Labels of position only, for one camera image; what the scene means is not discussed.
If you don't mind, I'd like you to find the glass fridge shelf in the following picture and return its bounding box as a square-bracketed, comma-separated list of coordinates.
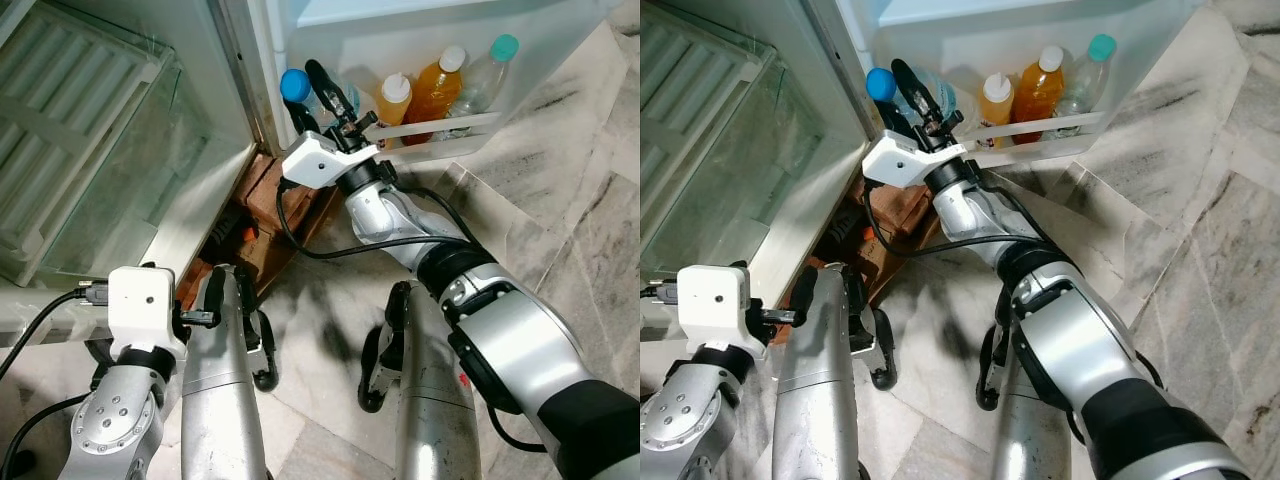
[650, 70, 826, 276]
[45, 70, 216, 281]

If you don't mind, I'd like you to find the tall orange juice bottle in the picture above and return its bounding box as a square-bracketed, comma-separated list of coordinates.
[1008, 45, 1067, 146]
[403, 45, 468, 146]

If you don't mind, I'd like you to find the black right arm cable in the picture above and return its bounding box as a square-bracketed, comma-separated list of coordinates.
[862, 180, 1061, 259]
[275, 178, 481, 263]

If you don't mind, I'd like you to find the white ribbed crisper drawer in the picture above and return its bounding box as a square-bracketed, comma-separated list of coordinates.
[0, 5, 171, 261]
[640, 10, 776, 251]

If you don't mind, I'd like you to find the grey fridge door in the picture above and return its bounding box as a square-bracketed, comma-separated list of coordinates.
[815, 0, 1216, 166]
[225, 0, 626, 166]

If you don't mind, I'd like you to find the silver robot right leg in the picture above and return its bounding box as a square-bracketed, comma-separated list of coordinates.
[975, 290, 1076, 480]
[358, 280, 481, 480]

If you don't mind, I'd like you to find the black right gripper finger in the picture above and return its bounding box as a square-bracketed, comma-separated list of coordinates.
[304, 59, 361, 127]
[289, 99, 328, 138]
[879, 99, 917, 140]
[890, 57, 947, 128]

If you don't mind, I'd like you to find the small orange juice bottle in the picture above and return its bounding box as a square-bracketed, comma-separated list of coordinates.
[975, 72, 1014, 151]
[375, 72, 413, 151]

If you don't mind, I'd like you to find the silver robot left leg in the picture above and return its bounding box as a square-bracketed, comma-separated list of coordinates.
[770, 262, 896, 480]
[178, 262, 281, 480]

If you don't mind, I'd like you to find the silver fridge body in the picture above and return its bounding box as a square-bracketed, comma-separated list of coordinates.
[0, 0, 281, 346]
[640, 0, 873, 341]

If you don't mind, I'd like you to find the clear bottle with teal cap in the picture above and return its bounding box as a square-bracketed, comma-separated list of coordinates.
[1050, 33, 1118, 136]
[445, 33, 521, 136]

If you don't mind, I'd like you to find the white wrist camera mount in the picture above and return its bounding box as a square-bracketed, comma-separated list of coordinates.
[107, 265, 189, 361]
[862, 130, 969, 189]
[677, 265, 766, 361]
[280, 130, 381, 191]

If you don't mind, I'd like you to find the clear bottle with blue cap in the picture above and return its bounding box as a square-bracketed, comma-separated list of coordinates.
[865, 66, 979, 136]
[279, 66, 379, 136]

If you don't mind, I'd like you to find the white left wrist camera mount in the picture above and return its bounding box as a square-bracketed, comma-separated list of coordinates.
[107, 265, 189, 361]
[677, 265, 766, 361]

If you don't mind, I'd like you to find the black object with orange spot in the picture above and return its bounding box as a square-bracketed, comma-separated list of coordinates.
[203, 203, 259, 251]
[818, 208, 883, 256]

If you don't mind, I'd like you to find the silver robot leg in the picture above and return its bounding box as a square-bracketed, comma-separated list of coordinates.
[358, 280, 481, 480]
[975, 290, 1076, 480]
[178, 262, 281, 480]
[770, 262, 896, 480]

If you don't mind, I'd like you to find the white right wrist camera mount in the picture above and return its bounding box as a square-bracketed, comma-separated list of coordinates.
[862, 130, 969, 189]
[280, 130, 381, 191]

